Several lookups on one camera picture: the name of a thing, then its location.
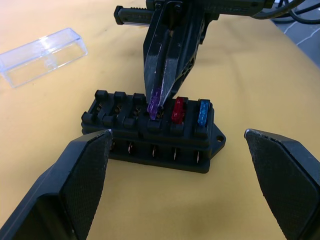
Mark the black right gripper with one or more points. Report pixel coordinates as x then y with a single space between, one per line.
132 16

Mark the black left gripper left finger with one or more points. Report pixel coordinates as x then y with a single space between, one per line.
75 180

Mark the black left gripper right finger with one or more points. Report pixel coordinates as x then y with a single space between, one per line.
287 180

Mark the purple blade fuse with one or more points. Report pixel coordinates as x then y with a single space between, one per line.
153 105

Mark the red blade fuse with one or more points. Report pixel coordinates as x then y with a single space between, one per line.
178 110

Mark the blue blade fuse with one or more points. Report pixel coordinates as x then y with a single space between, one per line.
203 113

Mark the black fuse box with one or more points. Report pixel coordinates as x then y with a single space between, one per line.
155 147

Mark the clear plastic fuse box cover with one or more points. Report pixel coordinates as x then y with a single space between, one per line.
42 58

